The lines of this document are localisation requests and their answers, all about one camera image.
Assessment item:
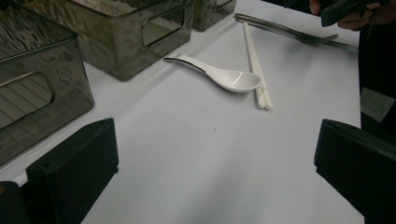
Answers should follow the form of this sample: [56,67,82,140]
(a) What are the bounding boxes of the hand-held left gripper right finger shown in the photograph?
[313,119,396,224]

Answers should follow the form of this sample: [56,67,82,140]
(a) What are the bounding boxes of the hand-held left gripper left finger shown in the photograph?
[26,117,120,224]

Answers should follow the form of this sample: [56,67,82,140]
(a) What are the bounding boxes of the metal fork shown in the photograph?
[234,16,340,47]

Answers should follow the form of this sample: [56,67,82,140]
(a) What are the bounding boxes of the metal knife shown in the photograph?
[233,13,352,49]

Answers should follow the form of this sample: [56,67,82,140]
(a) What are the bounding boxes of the dark transparent plastic bin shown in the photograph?
[18,0,195,82]
[0,8,95,167]
[191,0,237,33]

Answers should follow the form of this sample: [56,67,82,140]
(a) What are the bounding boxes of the white chopstick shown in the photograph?
[245,21,274,111]
[242,21,266,110]

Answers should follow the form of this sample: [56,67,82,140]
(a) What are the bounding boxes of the white plastic spoon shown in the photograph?
[163,54,262,93]

